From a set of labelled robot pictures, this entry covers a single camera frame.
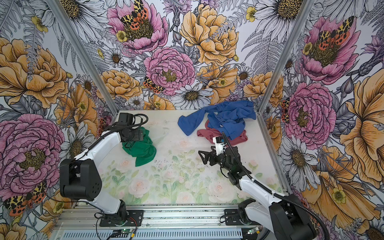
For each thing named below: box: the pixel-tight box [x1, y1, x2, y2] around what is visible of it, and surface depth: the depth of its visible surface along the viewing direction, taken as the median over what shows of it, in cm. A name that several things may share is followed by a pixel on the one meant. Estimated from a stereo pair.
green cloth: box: [122, 127, 157, 167], surface depth 96 cm
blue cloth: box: [177, 100, 257, 141], surface depth 114 cm
